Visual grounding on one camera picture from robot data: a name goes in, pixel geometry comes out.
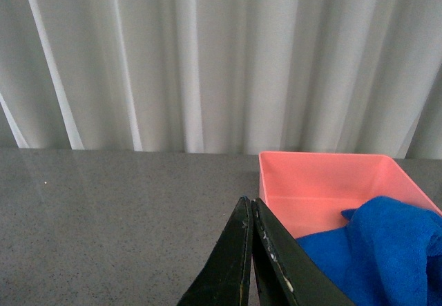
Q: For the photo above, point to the blue microfiber cloth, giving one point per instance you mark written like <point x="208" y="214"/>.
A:
<point x="388" y="253"/>

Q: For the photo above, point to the white pleated curtain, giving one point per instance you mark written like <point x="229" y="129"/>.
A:
<point x="223" y="76"/>

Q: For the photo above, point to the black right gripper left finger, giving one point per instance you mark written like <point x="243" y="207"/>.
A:
<point x="225" y="277"/>

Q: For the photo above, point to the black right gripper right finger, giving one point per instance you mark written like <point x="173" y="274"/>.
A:
<point x="285" y="274"/>

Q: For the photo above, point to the pink plastic box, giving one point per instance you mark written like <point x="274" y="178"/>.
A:
<point x="308" y="191"/>

